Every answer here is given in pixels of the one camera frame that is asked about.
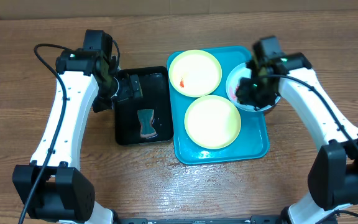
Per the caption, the light blue plate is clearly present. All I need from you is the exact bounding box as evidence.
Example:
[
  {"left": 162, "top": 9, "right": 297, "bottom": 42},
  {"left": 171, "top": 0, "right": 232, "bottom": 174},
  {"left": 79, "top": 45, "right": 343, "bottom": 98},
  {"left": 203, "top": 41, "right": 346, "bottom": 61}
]
[{"left": 226, "top": 63, "right": 265, "bottom": 112}]

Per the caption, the green orange sponge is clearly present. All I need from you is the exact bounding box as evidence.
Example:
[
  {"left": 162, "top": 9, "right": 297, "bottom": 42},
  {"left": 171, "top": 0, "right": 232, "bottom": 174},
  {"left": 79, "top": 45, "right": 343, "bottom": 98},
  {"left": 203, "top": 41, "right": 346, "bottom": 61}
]
[{"left": 137, "top": 109, "right": 157, "bottom": 139}]

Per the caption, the yellow plate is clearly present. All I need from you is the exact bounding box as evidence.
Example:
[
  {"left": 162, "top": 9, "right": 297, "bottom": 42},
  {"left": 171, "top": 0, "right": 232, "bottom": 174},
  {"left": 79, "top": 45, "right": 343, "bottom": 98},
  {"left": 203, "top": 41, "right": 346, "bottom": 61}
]
[
  {"left": 184, "top": 95, "right": 242, "bottom": 150},
  {"left": 168, "top": 50, "right": 223, "bottom": 98}
]

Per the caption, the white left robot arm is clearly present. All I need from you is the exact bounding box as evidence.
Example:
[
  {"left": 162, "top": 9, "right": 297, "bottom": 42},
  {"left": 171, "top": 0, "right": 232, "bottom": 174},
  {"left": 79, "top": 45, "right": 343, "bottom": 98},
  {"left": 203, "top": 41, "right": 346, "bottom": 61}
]
[{"left": 12, "top": 44, "right": 121, "bottom": 223}]

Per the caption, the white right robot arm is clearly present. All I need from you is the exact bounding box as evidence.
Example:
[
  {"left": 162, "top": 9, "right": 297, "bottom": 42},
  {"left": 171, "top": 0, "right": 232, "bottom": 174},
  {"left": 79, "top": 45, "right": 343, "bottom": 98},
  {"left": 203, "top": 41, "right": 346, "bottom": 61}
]
[{"left": 227, "top": 52, "right": 358, "bottom": 223}]

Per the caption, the black plastic tray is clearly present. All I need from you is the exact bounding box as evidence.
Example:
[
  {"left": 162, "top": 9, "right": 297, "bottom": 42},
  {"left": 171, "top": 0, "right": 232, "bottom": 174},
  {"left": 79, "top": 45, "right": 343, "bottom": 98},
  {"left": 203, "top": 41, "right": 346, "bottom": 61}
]
[{"left": 114, "top": 66, "right": 173, "bottom": 146}]

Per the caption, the teal plastic tray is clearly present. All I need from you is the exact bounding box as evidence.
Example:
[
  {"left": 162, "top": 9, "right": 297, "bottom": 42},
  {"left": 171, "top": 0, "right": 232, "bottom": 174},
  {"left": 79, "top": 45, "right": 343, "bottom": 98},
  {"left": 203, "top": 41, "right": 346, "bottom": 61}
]
[{"left": 169, "top": 45, "right": 270, "bottom": 165}]

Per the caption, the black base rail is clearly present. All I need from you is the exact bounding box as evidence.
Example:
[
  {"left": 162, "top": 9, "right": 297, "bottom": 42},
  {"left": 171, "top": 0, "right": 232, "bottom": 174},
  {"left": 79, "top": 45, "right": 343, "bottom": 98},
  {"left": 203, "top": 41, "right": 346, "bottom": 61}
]
[{"left": 112, "top": 215, "right": 288, "bottom": 224}]

